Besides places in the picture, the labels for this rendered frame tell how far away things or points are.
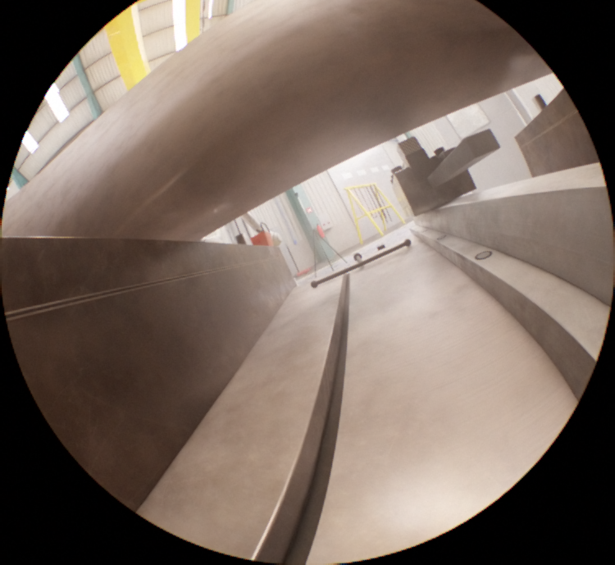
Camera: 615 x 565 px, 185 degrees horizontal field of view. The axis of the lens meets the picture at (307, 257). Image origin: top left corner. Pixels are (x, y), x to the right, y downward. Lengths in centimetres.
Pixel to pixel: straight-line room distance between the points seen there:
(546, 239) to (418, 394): 25
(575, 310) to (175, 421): 53
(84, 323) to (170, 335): 18
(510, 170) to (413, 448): 295
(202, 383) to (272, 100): 64
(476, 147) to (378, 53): 31
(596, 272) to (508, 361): 14
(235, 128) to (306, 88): 19
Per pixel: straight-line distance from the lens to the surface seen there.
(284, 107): 51
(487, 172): 305
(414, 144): 108
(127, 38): 1142
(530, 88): 610
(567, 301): 26
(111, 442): 34
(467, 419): 22
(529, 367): 26
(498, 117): 303
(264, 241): 146
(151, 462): 37
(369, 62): 54
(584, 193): 26
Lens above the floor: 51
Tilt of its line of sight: 1 degrees down
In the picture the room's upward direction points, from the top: 25 degrees counter-clockwise
